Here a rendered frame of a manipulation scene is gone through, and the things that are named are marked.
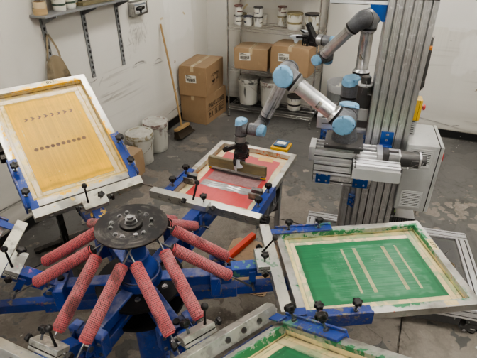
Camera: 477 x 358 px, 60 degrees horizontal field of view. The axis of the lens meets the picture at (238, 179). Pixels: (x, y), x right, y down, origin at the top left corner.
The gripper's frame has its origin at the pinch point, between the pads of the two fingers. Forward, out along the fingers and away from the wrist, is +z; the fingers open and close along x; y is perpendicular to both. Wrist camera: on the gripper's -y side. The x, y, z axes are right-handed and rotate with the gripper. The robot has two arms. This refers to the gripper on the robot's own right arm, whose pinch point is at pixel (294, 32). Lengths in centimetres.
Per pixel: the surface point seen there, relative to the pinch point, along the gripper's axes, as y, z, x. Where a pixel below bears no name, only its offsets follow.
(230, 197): 56, -37, -124
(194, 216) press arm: 42, -43, -159
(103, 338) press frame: 32, -72, -233
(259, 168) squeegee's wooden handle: 51, -38, -97
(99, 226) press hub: 8, -46, -209
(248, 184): 58, -36, -106
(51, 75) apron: 27, 176, -112
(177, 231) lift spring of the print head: 20, -64, -185
